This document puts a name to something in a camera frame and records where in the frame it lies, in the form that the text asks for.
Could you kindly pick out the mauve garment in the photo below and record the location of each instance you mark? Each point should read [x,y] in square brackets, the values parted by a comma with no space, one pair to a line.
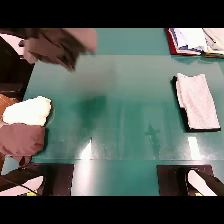
[20,139]

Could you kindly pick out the white and blue garment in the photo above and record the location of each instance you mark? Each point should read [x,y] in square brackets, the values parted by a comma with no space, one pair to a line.
[190,39]

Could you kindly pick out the red garment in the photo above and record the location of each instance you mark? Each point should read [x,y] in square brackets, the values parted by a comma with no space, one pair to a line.
[171,43]

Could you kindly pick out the pale pink folded garment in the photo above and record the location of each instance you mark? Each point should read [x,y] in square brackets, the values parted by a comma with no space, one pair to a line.
[195,101]

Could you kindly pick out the beige garment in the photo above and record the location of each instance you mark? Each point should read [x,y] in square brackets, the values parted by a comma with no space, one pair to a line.
[215,40]

